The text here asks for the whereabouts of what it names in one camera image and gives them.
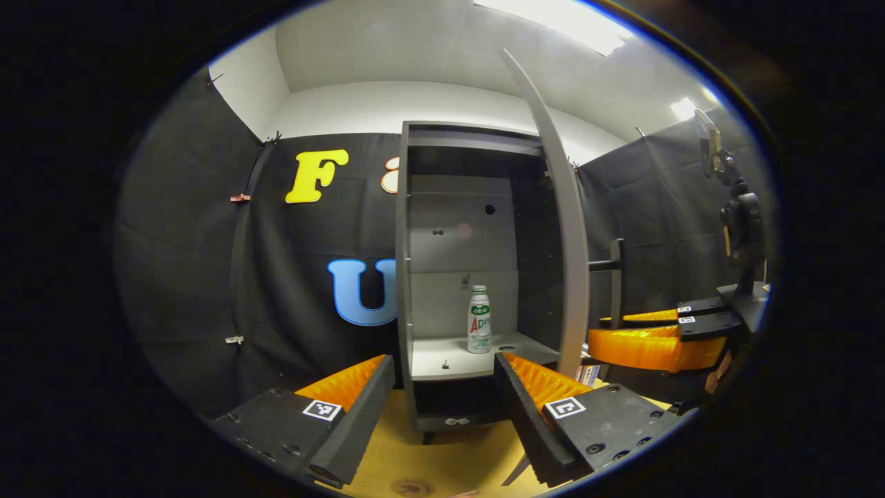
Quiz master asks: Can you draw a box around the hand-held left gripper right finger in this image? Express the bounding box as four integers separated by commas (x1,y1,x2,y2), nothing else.
493,351,684,488

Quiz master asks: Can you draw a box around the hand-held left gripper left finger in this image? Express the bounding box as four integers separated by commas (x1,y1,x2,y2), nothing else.
209,354,397,488

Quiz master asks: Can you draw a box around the black door handle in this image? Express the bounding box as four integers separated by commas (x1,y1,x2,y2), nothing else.
588,239,626,330

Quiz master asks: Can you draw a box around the white bottle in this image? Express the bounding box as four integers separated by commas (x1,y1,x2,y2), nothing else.
467,284,493,355

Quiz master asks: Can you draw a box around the beige cabinet door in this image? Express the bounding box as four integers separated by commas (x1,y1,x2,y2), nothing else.
498,47,590,488

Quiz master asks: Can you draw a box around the grey cabinet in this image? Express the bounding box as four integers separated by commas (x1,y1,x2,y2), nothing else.
395,121,562,445

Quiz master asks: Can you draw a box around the black backdrop cloth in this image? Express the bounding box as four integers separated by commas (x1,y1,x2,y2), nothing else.
114,66,779,416

